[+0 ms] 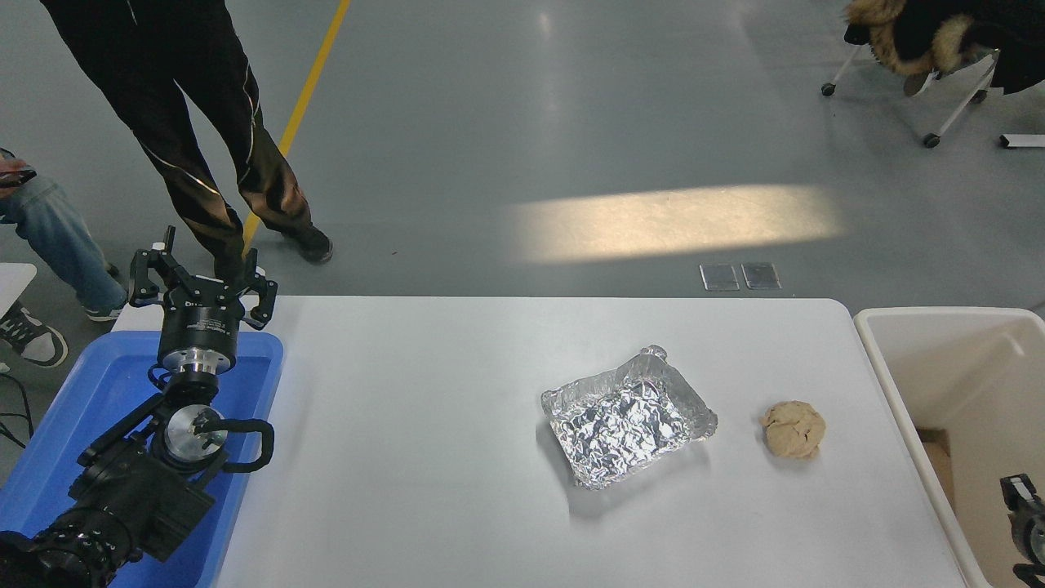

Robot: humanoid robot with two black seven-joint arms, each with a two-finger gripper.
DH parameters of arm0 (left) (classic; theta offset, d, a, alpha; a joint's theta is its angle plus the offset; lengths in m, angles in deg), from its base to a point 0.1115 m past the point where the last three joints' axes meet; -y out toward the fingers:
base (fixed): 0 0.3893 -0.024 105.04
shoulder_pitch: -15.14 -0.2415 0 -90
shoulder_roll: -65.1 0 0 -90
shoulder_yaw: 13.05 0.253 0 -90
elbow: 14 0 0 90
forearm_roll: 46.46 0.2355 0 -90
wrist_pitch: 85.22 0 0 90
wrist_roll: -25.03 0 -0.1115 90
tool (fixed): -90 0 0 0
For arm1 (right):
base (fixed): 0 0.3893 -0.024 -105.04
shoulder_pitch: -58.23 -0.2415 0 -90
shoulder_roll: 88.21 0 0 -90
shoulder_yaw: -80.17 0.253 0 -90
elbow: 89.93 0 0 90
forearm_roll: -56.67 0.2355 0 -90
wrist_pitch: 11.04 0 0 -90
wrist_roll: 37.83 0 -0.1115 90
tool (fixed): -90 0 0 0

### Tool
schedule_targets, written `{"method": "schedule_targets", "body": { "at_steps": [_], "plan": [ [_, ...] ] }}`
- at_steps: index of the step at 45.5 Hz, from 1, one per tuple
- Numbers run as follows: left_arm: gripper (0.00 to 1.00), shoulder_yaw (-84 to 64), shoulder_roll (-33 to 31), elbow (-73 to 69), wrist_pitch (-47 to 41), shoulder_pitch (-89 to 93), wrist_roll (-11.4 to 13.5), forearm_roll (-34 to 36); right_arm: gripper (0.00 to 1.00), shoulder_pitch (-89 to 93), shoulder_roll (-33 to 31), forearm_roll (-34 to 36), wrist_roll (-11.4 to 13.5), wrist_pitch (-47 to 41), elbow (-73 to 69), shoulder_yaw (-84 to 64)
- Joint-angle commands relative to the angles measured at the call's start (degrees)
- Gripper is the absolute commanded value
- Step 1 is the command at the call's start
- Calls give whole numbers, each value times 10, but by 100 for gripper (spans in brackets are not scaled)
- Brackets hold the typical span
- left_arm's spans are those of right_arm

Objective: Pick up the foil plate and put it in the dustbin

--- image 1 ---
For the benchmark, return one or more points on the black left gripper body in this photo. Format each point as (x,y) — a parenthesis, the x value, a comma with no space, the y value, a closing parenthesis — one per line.
(200,322)

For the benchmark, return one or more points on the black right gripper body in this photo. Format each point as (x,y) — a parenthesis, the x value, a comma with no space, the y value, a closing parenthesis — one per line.
(1030,535)

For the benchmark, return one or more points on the foil tray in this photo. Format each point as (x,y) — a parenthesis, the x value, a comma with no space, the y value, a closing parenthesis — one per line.
(620,425)

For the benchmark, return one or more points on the metal floor plate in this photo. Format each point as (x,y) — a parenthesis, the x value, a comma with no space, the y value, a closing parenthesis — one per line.
(761,275)
(719,277)

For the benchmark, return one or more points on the large pale bin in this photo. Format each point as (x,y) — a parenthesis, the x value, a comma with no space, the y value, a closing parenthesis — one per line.
(971,384)

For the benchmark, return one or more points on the seated person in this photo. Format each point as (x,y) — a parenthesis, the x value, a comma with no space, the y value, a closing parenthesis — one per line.
(61,237)

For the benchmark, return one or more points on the blue plastic tray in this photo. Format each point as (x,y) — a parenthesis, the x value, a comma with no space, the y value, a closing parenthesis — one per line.
(98,392)

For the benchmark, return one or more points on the standing person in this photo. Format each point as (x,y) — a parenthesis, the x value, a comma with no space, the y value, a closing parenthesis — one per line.
(196,122)

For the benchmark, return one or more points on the small white table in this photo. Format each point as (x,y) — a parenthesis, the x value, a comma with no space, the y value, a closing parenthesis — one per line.
(12,286)

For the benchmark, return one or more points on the dark phone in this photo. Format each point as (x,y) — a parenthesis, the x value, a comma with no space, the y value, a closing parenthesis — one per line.
(20,176)

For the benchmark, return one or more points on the crumpled tan paper ball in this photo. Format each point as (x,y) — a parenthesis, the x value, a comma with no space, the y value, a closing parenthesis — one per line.
(793,429)

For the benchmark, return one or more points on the white flat bar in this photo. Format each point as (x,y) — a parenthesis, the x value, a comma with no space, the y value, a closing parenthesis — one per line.
(1024,141)

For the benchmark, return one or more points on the black coat with fur trim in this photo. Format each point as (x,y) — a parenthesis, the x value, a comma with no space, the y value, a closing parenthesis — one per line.
(922,28)

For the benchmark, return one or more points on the white frame wheeled chair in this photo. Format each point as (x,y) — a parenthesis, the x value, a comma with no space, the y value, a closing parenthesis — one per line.
(967,102)

